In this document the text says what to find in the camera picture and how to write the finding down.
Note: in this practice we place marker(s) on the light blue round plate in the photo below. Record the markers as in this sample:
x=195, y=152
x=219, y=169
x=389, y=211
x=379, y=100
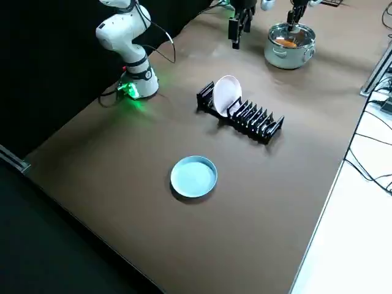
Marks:
x=193, y=177

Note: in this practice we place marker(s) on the upright aluminium profile post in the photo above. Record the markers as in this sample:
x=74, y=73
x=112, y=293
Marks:
x=375, y=73

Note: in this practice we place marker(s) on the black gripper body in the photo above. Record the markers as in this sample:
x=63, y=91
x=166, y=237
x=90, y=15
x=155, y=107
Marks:
x=299, y=3
x=243, y=4

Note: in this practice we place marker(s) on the glass pot lid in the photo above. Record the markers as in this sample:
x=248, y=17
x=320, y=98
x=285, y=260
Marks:
x=303, y=35

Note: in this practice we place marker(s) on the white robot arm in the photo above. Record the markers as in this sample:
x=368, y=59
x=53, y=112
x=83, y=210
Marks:
x=122, y=27

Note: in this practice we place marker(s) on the pale pink round plate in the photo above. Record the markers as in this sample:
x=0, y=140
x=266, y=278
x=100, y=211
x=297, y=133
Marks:
x=226, y=95

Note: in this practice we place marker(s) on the aluminium profile bar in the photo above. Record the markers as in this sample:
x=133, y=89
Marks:
x=15, y=159

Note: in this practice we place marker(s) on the black slotted dish rack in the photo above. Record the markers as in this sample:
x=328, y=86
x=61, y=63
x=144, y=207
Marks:
x=260, y=125

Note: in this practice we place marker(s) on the grey steel cooking pot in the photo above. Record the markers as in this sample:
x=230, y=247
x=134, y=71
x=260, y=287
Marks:
x=284, y=58

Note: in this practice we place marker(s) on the white desk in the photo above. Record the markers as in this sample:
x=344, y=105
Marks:
x=352, y=229

